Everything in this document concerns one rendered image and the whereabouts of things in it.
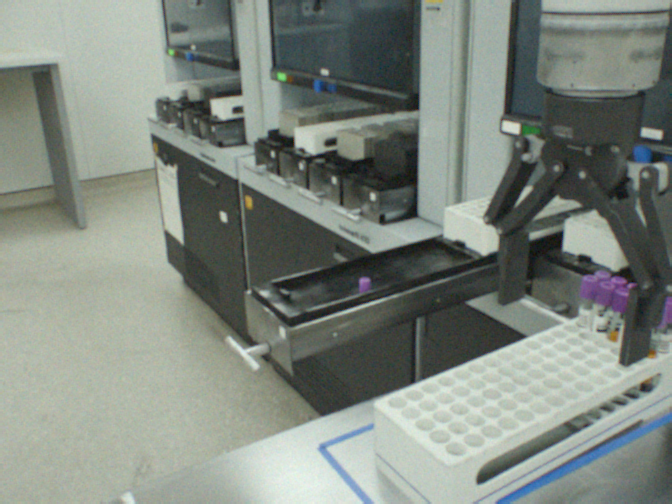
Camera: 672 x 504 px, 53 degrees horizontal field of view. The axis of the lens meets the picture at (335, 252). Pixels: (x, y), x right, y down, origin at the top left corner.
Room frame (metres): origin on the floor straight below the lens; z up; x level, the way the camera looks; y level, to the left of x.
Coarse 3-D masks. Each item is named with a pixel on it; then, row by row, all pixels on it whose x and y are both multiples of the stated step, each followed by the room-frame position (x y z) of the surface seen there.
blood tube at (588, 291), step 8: (584, 280) 0.60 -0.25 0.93; (592, 280) 0.60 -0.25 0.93; (584, 288) 0.60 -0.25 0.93; (592, 288) 0.60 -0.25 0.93; (584, 296) 0.60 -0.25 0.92; (592, 296) 0.60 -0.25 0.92; (584, 304) 0.60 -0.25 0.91; (592, 304) 0.60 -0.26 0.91; (584, 312) 0.60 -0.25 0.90; (584, 320) 0.60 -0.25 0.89
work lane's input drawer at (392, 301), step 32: (384, 256) 0.98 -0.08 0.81; (416, 256) 0.99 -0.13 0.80; (448, 256) 0.98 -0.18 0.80; (480, 256) 0.95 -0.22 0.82; (256, 288) 0.86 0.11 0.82; (288, 288) 0.88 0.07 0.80; (320, 288) 0.88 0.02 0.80; (352, 288) 0.88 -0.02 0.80; (384, 288) 0.85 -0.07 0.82; (416, 288) 0.86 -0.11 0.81; (448, 288) 0.89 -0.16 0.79; (480, 288) 0.93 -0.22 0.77; (256, 320) 0.84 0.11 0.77; (288, 320) 0.77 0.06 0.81; (320, 320) 0.78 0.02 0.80; (352, 320) 0.81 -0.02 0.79; (384, 320) 0.83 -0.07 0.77; (256, 352) 0.80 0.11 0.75; (288, 352) 0.76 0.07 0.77; (320, 352) 0.78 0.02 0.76
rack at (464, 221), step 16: (528, 192) 1.11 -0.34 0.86; (448, 208) 1.04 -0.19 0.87; (464, 208) 1.03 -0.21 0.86; (480, 208) 1.04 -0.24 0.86; (544, 208) 1.02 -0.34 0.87; (560, 208) 1.04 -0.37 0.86; (576, 208) 1.12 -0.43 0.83; (592, 208) 1.13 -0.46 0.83; (448, 224) 1.02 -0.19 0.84; (464, 224) 0.99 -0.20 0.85; (480, 224) 0.96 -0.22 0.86; (528, 224) 1.10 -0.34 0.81; (544, 224) 1.09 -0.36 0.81; (560, 224) 1.05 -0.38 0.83; (464, 240) 0.99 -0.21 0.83; (480, 240) 0.96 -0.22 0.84; (496, 240) 0.96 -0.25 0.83
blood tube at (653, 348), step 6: (666, 306) 0.54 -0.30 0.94; (666, 312) 0.53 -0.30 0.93; (666, 318) 0.54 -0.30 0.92; (654, 330) 0.54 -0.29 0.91; (660, 330) 0.54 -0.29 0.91; (654, 336) 0.54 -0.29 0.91; (660, 336) 0.54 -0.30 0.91; (654, 342) 0.54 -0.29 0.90; (654, 348) 0.54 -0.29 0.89; (648, 354) 0.54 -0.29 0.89; (654, 354) 0.54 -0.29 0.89; (648, 378) 0.54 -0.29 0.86; (636, 384) 0.55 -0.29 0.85; (642, 384) 0.54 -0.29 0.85; (648, 384) 0.54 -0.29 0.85; (642, 390) 0.54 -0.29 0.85; (648, 390) 0.54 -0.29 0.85; (636, 396) 0.54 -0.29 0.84
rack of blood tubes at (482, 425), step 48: (576, 336) 0.58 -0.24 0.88; (432, 384) 0.51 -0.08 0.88; (480, 384) 0.51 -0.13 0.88; (528, 384) 0.51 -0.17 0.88; (576, 384) 0.50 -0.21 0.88; (624, 384) 0.51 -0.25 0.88; (384, 432) 0.47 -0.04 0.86; (432, 432) 0.44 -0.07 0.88; (480, 432) 0.44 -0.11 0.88; (528, 432) 0.44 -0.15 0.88; (576, 432) 0.51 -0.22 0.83; (432, 480) 0.41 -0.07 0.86; (480, 480) 0.45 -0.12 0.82; (528, 480) 0.45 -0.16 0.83
